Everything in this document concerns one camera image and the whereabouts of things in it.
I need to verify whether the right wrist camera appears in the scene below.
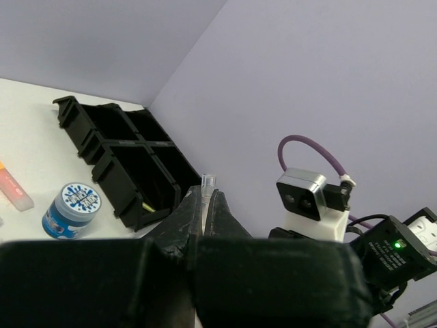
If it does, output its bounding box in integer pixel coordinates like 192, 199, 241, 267
270, 168, 354, 243

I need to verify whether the yellow thin pen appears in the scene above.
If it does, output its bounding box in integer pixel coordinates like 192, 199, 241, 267
142, 202, 156, 213

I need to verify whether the yellow cap highlighter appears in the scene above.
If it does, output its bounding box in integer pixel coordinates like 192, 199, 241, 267
0, 163, 34, 212

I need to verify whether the upper blue paint jar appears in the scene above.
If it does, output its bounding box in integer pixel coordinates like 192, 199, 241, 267
42, 182, 102, 240

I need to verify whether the clear pen cap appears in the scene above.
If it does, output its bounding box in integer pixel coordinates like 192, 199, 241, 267
201, 173, 216, 232

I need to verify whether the black four-compartment organizer tray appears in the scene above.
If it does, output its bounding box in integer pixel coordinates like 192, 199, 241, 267
53, 96, 201, 231

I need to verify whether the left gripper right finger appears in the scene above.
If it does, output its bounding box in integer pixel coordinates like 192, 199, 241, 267
194, 191, 372, 327

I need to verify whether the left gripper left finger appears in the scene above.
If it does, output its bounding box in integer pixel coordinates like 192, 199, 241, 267
1, 186, 201, 327

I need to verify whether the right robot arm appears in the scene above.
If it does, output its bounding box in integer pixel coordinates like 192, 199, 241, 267
269, 208, 436, 313

